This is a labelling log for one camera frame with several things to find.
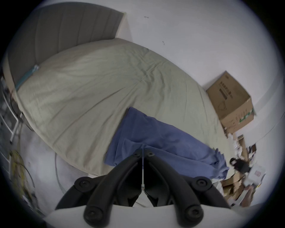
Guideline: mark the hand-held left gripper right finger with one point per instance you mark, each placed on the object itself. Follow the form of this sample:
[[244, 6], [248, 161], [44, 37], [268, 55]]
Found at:
[[171, 178]]

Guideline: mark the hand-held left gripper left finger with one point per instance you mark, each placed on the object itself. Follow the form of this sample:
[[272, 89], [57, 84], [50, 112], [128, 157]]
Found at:
[[115, 178]]

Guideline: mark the dark blue shirt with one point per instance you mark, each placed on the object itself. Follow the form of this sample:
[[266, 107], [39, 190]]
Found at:
[[164, 138]]

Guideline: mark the bed with beige sheet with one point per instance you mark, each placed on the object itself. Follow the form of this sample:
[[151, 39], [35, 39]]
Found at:
[[89, 84]]

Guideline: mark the brown cardboard carton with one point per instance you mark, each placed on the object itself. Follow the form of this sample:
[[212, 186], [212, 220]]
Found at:
[[233, 100]]

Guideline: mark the white metal rack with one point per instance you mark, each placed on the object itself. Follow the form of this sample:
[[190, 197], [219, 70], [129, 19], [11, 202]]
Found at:
[[9, 115]]

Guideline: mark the grey padded headboard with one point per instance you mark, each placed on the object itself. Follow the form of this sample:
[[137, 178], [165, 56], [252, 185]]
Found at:
[[60, 33]]

